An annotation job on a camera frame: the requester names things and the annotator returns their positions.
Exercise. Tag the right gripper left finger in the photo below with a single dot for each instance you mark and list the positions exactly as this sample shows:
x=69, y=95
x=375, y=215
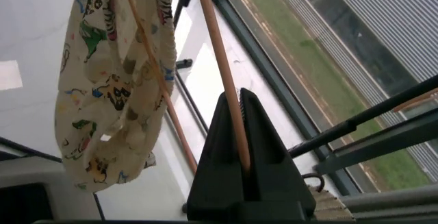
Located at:
x=215, y=183

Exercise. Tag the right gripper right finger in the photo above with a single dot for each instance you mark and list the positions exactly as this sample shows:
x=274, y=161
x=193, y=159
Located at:
x=277, y=189

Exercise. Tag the beige curtain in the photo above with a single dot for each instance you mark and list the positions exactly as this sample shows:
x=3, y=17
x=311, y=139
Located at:
x=393, y=203

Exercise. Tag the cream printed garment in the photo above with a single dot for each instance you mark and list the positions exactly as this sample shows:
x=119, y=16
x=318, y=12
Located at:
x=102, y=80

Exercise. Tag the window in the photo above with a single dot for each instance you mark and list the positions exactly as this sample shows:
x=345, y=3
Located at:
x=308, y=28

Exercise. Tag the white laundry basket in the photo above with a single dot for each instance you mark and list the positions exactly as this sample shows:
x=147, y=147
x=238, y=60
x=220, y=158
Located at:
x=328, y=207

